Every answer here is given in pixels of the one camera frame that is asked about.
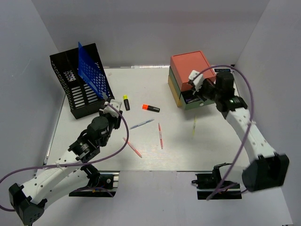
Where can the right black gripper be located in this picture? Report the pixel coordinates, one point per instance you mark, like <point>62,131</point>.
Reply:
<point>205,82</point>

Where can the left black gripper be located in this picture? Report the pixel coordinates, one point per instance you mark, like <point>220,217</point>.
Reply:
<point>117,120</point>

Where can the green drawer box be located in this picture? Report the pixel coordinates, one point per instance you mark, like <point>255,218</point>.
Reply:
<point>189,94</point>

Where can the yellow cap black highlighter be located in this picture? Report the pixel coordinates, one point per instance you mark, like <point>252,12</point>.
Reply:
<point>126,102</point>

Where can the yellow thin pen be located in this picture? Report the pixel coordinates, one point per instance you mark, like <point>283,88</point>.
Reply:
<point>194,125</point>

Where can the yellow bottom drawer box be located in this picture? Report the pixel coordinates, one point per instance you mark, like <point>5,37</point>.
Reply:
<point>174,90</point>

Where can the orange cap black highlighter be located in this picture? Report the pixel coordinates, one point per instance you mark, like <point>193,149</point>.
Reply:
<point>150,108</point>

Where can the blue plastic folder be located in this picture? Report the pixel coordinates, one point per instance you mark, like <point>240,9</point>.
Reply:
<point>91,73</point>

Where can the purple cap black highlighter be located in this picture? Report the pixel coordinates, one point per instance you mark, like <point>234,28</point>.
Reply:
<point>191,100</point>

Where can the salmon top drawer box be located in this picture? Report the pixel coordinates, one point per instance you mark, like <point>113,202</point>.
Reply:
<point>183,64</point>

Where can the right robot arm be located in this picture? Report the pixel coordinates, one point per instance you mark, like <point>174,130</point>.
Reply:
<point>267,168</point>

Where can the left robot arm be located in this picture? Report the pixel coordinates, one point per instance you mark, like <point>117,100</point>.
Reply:
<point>72,173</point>

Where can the orange thin pen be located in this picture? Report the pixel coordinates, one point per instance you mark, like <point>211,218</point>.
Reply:
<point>134,149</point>

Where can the black mesh file organizer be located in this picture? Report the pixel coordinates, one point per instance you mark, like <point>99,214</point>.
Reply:
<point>82,100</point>

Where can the blue thin pen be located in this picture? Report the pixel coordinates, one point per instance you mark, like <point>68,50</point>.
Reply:
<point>141,123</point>

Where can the pink thin pen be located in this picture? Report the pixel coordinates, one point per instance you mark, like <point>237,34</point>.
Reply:
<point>160,136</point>

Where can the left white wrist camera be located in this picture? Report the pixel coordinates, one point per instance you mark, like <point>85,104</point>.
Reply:
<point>112,107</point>

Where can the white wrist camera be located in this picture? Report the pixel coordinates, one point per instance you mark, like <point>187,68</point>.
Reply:
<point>112,107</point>
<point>196,80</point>

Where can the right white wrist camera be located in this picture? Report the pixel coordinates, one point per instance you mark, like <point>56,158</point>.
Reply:
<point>196,80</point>

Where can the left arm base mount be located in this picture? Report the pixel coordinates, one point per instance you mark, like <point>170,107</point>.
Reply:
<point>99,183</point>

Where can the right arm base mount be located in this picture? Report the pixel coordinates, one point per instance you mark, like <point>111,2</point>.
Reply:
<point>206,182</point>

